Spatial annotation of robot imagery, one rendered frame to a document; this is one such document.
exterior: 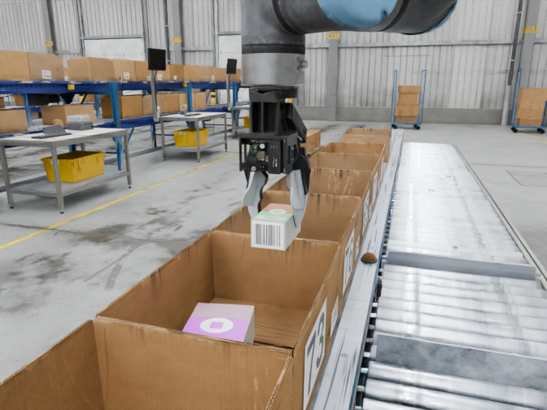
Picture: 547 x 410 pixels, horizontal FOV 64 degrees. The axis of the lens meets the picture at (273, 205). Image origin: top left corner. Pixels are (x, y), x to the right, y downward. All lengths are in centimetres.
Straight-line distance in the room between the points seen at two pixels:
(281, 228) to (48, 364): 35
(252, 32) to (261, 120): 12
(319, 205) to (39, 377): 90
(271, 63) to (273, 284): 52
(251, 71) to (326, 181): 111
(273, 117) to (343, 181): 107
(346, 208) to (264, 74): 74
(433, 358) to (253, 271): 45
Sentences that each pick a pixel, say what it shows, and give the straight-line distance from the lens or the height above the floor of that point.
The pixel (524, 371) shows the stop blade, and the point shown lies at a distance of 113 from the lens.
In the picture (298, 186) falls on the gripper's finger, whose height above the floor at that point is 121.
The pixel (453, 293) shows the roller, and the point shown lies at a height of 74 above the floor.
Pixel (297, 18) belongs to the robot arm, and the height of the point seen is 144.
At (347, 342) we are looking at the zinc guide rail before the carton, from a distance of 89.
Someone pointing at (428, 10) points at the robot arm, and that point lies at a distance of 64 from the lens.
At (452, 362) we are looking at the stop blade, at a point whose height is 77.
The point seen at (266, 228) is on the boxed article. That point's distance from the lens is 66.
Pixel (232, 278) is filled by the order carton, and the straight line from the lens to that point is 101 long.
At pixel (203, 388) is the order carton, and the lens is 64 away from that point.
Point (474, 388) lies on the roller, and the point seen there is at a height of 74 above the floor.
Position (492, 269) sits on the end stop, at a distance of 166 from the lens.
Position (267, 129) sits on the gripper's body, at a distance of 63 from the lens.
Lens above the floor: 137
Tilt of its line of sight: 16 degrees down
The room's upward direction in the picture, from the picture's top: straight up
